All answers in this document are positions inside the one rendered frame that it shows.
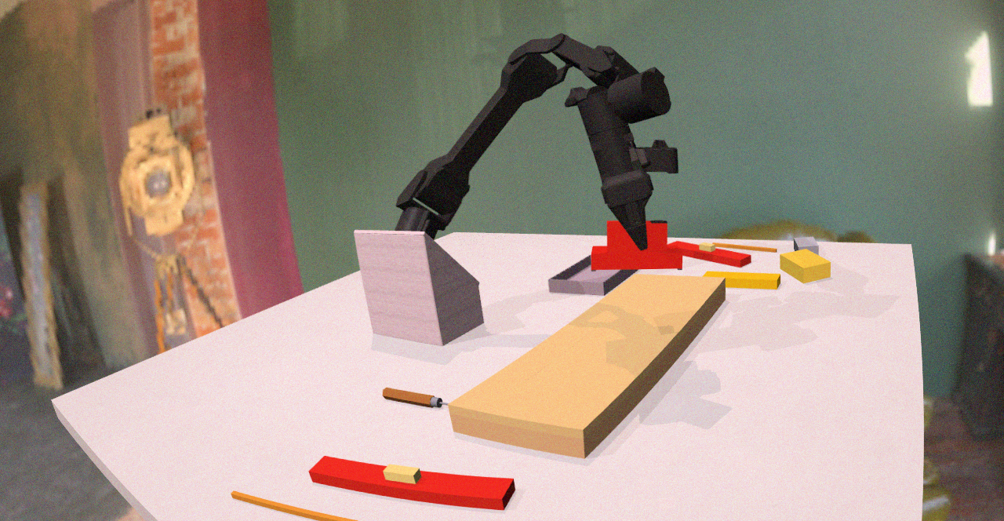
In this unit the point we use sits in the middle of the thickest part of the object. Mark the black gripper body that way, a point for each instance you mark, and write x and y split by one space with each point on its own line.
619 180

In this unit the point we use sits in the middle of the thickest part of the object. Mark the thin orange rod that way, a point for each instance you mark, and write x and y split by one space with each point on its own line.
757 248
286 508

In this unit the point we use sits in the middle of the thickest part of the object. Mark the awl with brown wooden handle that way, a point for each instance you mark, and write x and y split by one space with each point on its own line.
413 398

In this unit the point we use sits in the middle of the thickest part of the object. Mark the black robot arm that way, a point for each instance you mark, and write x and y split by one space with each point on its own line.
622 96

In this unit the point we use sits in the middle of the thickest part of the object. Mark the tan wooden floor panel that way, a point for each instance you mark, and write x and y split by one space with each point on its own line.
570 392

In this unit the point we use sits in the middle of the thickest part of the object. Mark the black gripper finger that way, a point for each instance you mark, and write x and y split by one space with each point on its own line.
631 215

